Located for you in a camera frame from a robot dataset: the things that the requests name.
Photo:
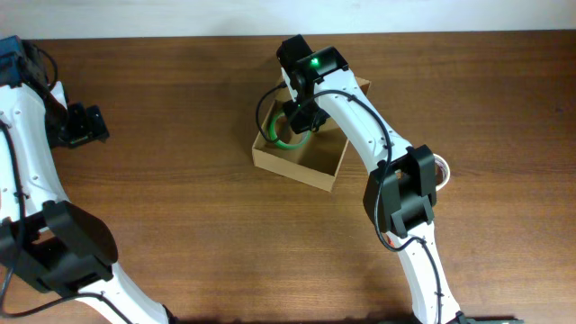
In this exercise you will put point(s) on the green tape roll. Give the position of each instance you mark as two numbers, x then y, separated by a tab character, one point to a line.
279	143

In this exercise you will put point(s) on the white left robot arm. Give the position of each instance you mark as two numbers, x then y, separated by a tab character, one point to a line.
48	242

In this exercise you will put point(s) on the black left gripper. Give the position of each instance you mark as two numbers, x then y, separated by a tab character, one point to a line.
88	127

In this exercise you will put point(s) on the brown cardboard box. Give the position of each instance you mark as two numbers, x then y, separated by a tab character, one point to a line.
315	163

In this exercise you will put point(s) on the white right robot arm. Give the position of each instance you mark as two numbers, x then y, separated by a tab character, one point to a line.
401	190

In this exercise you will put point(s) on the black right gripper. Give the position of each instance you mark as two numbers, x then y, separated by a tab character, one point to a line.
297	121

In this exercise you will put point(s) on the cream masking tape roll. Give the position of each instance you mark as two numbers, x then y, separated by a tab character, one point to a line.
443	173

